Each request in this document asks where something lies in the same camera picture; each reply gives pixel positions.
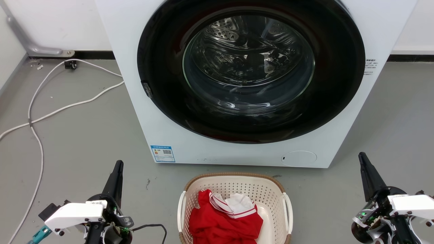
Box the thick white power cable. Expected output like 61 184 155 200
0 80 125 140

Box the round white filter cover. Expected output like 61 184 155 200
281 150 317 167

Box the black skirting strip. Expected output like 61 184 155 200
387 54 434 62
74 50 116 61

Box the white front-load washing machine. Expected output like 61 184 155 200
95 0 418 169

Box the small grey text sticker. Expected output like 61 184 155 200
364 58 377 76

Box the thin black left gripper cable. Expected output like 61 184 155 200
131 223 168 244

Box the red garment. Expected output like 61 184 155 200
188 189 264 244

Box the white cloth with red stripes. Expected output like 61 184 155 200
208 192 257 219

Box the thin white cable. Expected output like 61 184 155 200
7 59 123 244

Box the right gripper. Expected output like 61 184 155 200
351 152 421 244

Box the teal cable connector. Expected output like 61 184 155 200
27 226 53 244

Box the grey wall pipe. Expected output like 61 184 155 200
0 0 75 57

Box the cream plastic laundry basket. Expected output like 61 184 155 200
177 172 294 244

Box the steel washer drum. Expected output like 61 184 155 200
182 15 316 116

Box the blue energy label sticker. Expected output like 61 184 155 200
151 145 176 163

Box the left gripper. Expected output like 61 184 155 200
85 160 135 244

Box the black round washer door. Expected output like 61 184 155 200
137 0 366 144

